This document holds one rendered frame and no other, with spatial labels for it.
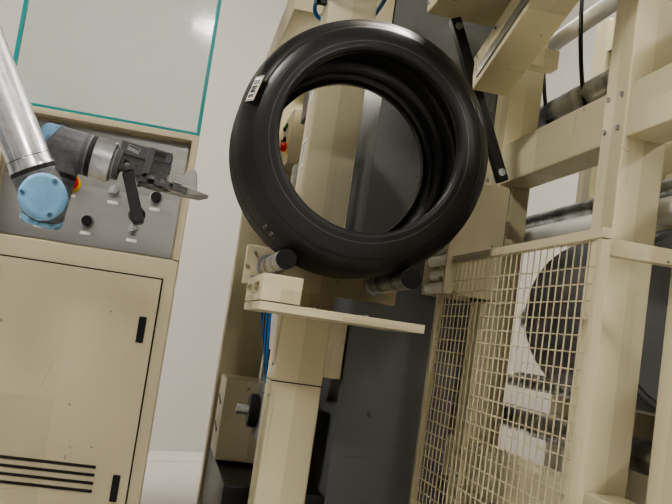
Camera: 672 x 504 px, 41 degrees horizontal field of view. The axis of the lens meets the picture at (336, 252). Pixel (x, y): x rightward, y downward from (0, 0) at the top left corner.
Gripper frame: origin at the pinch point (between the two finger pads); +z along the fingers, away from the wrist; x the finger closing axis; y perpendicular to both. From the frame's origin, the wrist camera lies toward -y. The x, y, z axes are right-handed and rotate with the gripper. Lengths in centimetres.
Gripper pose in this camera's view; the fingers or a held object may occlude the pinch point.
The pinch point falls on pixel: (201, 198)
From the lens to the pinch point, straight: 198.7
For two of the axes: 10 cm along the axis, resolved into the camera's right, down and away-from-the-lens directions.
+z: 9.5, 2.8, 1.6
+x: -1.9, 0.7, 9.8
